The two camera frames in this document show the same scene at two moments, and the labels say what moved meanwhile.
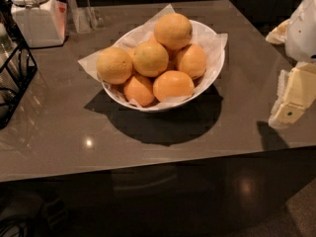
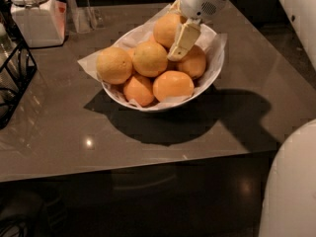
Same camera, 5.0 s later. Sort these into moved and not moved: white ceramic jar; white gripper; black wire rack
Moved: white gripper
Not moved: white ceramic jar; black wire rack
